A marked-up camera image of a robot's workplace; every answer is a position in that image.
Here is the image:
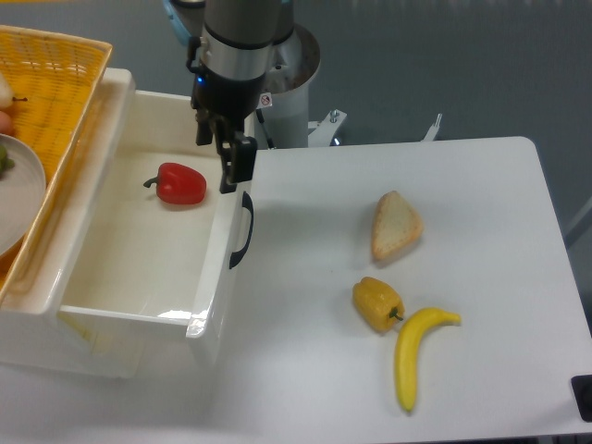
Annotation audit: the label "orange fruit in basket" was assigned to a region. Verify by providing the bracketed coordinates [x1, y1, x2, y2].
[0, 111, 15, 136]

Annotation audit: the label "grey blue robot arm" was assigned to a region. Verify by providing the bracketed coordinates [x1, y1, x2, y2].
[164, 1, 293, 193]

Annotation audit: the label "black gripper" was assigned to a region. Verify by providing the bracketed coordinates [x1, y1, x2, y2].
[191, 68, 265, 193]

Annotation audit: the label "green grapes on plate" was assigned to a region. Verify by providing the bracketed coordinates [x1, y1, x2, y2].
[0, 145, 15, 175]

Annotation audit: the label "black object at table edge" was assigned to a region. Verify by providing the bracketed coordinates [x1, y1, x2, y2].
[571, 375, 592, 423]

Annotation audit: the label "white pear in basket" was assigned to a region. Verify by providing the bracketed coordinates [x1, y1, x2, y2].
[0, 72, 28, 110]

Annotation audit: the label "grey ceramic plate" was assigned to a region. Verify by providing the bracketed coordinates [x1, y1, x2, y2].
[1, 134, 46, 256]

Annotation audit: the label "yellow banana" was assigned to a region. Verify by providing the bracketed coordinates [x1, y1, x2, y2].
[393, 307, 462, 413]

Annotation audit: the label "white drawer cabinet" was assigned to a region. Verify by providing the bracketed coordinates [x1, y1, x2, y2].
[1, 68, 142, 377]

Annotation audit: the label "yellow wicker basket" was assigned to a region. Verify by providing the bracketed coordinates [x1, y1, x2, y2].
[1, 25, 113, 299]

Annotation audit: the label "triangular bread slice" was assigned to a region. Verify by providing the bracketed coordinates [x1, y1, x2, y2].
[371, 191, 424, 261]

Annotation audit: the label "red bell pepper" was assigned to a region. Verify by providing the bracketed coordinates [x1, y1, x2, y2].
[143, 162, 207, 205]

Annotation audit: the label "yellow bell pepper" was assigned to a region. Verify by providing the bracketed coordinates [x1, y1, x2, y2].
[352, 277, 405, 333]

